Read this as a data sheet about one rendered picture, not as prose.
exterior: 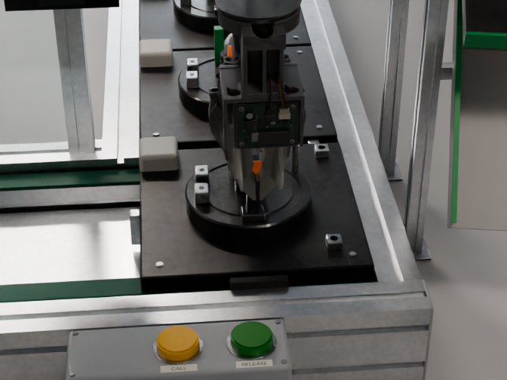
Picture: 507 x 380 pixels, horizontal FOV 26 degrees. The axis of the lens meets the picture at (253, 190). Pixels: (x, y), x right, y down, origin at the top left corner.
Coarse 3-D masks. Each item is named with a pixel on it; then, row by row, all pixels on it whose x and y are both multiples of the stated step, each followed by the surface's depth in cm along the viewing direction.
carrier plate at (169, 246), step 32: (192, 160) 129; (288, 160) 129; (320, 160) 129; (160, 192) 124; (320, 192) 124; (352, 192) 124; (160, 224) 119; (192, 224) 119; (320, 224) 119; (352, 224) 119; (160, 256) 114; (192, 256) 114; (224, 256) 114; (256, 256) 114; (288, 256) 114; (320, 256) 114; (352, 256) 114; (160, 288) 112; (192, 288) 112
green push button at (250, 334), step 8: (240, 328) 104; (248, 328) 104; (256, 328) 104; (264, 328) 104; (232, 336) 104; (240, 336) 104; (248, 336) 104; (256, 336) 104; (264, 336) 104; (272, 336) 104; (232, 344) 103; (240, 344) 103; (248, 344) 103; (256, 344) 103; (264, 344) 103; (240, 352) 103; (248, 352) 103; (256, 352) 103; (264, 352) 103
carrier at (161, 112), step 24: (144, 48) 148; (168, 48) 148; (216, 48) 143; (288, 48) 152; (144, 72) 147; (168, 72) 147; (192, 72) 139; (312, 72) 147; (144, 96) 142; (168, 96) 142; (192, 96) 138; (312, 96) 142; (144, 120) 137; (168, 120) 137; (192, 120) 137; (312, 120) 137; (192, 144) 133; (216, 144) 133
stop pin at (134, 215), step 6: (132, 210) 121; (138, 210) 121; (132, 216) 120; (138, 216) 121; (132, 222) 121; (138, 222) 121; (132, 228) 121; (138, 228) 121; (132, 234) 122; (138, 234) 122; (132, 240) 122; (138, 240) 122
